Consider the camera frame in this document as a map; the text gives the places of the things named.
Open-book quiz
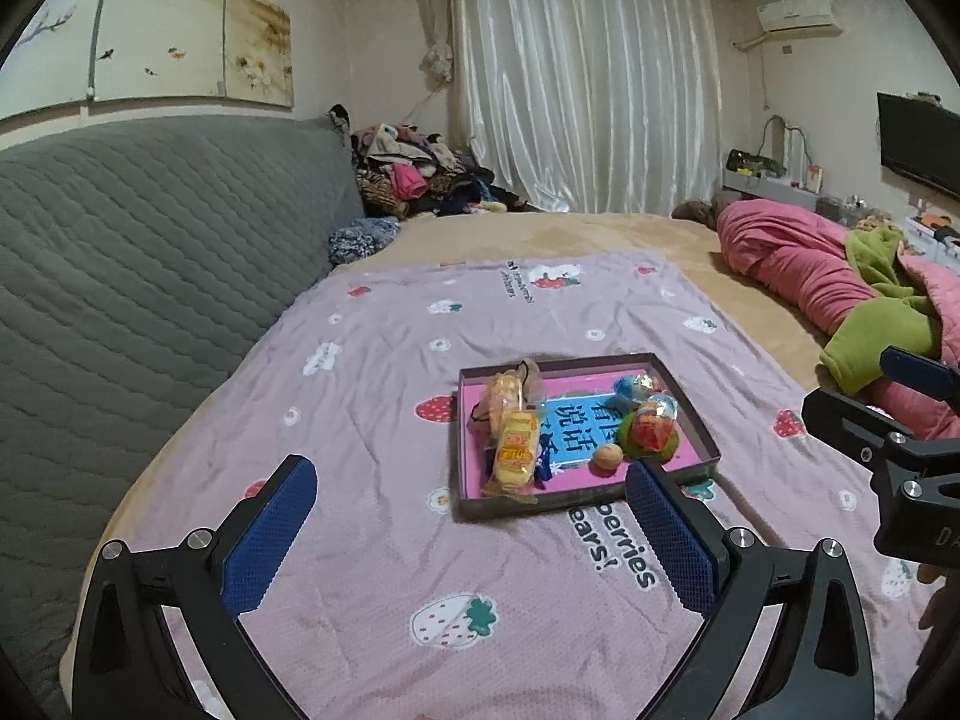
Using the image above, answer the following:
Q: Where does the red kinder egg package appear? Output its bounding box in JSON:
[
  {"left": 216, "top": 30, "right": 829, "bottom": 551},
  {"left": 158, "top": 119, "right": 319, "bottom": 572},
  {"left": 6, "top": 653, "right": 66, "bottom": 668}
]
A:
[{"left": 628, "top": 394, "right": 679, "bottom": 454}]

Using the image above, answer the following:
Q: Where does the brown walnut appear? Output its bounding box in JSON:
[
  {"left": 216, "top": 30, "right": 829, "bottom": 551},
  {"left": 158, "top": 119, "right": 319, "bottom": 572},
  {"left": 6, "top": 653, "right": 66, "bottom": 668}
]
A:
[{"left": 590, "top": 442, "right": 625, "bottom": 475}]

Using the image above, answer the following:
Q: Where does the yellow bread cake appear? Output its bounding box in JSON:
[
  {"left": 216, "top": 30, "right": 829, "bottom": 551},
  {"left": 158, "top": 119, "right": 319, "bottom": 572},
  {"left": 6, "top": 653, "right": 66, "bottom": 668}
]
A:
[{"left": 482, "top": 410, "right": 540, "bottom": 502}]

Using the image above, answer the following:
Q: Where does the orange bread cake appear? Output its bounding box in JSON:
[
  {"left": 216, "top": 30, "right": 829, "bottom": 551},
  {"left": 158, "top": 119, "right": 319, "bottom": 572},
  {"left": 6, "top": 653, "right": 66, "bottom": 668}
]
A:
[{"left": 485, "top": 371, "right": 526, "bottom": 436}]

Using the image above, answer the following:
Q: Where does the green fleece blanket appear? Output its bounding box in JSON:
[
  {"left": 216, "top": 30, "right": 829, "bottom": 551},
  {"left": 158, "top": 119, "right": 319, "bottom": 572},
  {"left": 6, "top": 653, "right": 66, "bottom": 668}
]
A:
[{"left": 820, "top": 226, "right": 942, "bottom": 397}]

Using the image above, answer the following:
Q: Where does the pink quilt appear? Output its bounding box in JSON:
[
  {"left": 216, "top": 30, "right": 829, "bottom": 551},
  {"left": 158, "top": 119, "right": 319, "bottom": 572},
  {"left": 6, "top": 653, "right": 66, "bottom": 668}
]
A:
[{"left": 716, "top": 200, "right": 958, "bottom": 439}]

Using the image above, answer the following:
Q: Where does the kinder egg in tray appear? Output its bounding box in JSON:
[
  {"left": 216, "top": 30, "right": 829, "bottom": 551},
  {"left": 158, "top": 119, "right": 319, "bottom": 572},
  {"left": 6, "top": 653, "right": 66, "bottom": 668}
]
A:
[{"left": 613, "top": 372, "right": 665, "bottom": 410}]

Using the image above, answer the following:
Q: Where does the black television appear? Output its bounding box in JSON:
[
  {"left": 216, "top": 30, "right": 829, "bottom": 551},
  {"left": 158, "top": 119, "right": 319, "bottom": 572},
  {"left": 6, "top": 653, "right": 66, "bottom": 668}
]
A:
[{"left": 877, "top": 93, "right": 960, "bottom": 200}]

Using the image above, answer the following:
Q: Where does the white side shelf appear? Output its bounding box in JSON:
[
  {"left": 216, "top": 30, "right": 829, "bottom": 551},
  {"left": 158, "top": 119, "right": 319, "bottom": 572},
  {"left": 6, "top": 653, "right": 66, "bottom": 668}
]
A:
[{"left": 722, "top": 149, "right": 818, "bottom": 211}]

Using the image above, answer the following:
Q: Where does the blue cookie snack packet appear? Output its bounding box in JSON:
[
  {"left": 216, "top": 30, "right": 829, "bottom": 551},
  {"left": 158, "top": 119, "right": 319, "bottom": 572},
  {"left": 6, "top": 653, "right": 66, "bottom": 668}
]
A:
[{"left": 485, "top": 434, "right": 556, "bottom": 483}]

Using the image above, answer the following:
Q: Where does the dark shallow tray box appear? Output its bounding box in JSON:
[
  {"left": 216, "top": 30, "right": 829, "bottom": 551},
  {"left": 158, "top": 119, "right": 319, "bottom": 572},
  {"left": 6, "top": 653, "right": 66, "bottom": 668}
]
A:
[{"left": 449, "top": 351, "right": 724, "bottom": 522}]

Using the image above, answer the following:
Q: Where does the white air conditioner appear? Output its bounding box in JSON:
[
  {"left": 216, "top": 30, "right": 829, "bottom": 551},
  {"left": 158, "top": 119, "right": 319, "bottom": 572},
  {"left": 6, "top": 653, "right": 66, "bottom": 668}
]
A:
[{"left": 757, "top": 0, "right": 843, "bottom": 36}]

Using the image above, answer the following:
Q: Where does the grey quilted headboard cover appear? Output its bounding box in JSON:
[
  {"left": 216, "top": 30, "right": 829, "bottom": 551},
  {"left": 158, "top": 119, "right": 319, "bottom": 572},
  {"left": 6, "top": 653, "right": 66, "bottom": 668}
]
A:
[{"left": 2, "top": 115, "right": 361, "bottom": 718}]

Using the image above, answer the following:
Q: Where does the white curtain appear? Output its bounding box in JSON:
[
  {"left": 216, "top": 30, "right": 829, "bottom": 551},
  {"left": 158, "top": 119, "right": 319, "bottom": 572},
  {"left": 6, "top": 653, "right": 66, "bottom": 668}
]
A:
[{"left": 418, "top": 0, "right": 722, "bottom": 216}]

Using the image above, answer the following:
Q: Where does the blue patterned cloth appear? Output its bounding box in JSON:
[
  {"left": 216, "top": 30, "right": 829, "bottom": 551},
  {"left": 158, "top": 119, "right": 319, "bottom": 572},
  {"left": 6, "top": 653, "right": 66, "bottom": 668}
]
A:
[{"left": 327, "top": 216, "right": 400, "bottom": 266}]

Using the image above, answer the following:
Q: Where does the pile of clothes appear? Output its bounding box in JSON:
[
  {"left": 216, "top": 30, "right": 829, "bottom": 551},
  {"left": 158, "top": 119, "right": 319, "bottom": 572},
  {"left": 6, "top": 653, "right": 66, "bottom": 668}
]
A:
[{"left": 329, "top": 104, "right": 537, "bottom": 221}]

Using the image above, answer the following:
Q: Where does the green knitted hair ring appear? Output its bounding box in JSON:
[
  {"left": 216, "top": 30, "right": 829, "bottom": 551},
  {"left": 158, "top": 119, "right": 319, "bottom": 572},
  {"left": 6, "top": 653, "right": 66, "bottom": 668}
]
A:
[{"left": 623, "top": 418, "right": 682, "bottom": 464}]

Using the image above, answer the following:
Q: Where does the painted wall panel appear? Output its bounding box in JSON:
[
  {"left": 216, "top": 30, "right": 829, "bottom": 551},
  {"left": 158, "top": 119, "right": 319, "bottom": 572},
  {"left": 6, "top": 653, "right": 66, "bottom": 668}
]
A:
[{"left": 2, "top": 0, "right": 293, "bottom": 117}]

